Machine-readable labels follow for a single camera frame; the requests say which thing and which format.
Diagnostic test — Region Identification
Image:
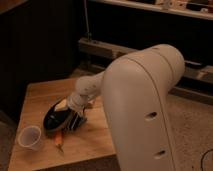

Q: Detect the orange carrot toy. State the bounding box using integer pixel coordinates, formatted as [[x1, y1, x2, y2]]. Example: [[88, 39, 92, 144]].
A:
[[54, 131, 63, 151]]

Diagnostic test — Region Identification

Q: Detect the black ceramic bowl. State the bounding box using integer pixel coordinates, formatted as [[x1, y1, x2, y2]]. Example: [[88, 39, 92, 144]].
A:
[[43, 101, 73, 132]]

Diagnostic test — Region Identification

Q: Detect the small wooden table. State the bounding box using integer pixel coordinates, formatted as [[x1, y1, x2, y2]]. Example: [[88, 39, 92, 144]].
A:
[[8, 79, 120, 171]]

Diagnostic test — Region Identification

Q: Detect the black handle on baseboard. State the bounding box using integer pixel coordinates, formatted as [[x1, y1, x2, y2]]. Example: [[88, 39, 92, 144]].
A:
[[185, 60, 206, 69]]

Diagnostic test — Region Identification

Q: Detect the white shelf with items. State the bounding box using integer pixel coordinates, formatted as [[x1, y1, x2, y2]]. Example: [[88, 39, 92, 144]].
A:
[[89, 0, 213, 21]]

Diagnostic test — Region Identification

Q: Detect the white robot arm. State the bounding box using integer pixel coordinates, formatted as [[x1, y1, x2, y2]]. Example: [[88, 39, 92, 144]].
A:
[[56, 44, 185, 171]]

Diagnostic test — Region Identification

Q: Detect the grey vertical pole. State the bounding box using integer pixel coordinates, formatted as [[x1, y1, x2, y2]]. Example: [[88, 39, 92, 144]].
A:
[[83, 0, 92, 41]]

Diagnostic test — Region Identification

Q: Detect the black cable on floor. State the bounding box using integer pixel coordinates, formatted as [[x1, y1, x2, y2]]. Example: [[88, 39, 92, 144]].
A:
[[200, 148, 213, 171]]

